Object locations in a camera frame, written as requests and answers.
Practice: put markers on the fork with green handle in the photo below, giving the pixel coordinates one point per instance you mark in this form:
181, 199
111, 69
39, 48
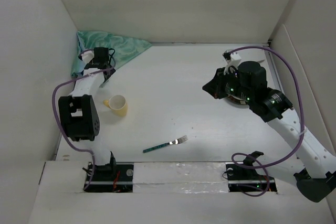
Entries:
174, 142

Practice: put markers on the dark round plate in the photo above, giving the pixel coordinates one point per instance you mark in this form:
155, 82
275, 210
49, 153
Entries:
237, 101

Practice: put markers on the yellow mug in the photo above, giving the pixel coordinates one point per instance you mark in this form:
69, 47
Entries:
117, 104

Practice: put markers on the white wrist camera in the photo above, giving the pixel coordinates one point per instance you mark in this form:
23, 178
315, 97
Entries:
232, 59
86, 56

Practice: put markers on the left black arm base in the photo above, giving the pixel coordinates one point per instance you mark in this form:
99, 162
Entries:
107, 180

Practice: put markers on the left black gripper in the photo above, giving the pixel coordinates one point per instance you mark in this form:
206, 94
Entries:
112, 72

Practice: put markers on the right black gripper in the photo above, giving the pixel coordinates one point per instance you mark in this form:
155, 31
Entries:
214, 87

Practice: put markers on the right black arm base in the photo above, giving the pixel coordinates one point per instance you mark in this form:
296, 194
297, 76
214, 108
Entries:
246, 180

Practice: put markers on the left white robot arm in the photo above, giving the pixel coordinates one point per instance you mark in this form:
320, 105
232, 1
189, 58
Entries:
77, 111

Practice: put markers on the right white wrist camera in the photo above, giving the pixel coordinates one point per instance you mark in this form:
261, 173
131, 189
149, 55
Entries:
232, 59

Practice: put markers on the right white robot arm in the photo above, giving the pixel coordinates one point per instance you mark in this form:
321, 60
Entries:
314, 172

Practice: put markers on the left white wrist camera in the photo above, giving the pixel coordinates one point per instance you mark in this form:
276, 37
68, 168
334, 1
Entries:
86, 56

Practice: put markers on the green patterned cloth placemat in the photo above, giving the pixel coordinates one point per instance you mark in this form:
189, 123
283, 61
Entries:
122, 48

